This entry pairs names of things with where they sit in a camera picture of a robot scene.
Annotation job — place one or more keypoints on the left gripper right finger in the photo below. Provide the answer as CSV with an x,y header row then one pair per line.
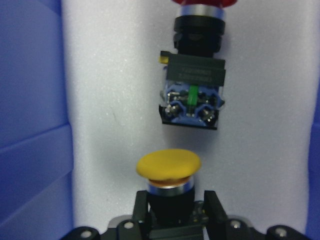
x,y
213,208

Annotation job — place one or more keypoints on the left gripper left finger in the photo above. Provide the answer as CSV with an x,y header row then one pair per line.
x,y
141,212

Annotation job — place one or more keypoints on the yellow push button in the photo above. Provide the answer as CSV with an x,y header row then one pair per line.
x,y
172,212

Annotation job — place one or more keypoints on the red push button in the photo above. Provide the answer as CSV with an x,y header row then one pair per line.
x,y
194,79

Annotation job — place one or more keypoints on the white foam pad source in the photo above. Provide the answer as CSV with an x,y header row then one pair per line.
x,y
238,88

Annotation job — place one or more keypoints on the blue source bin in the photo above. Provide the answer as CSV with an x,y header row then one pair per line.
x,y
36,139

